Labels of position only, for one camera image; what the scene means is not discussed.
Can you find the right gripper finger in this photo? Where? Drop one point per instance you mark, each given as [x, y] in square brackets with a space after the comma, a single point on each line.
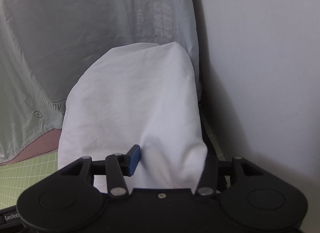
[124, 164]

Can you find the white shirt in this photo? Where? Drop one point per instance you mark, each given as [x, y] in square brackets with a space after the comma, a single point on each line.
[140, 94]

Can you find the pink bag base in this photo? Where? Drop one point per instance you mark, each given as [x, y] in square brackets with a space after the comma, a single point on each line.
[46, 143]

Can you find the green grid cutting mat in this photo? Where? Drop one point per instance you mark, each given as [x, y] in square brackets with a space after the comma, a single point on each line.
[15, 178]

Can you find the carrot print storage bag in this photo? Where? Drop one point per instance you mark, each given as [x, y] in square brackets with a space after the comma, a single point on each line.
[47, 45]

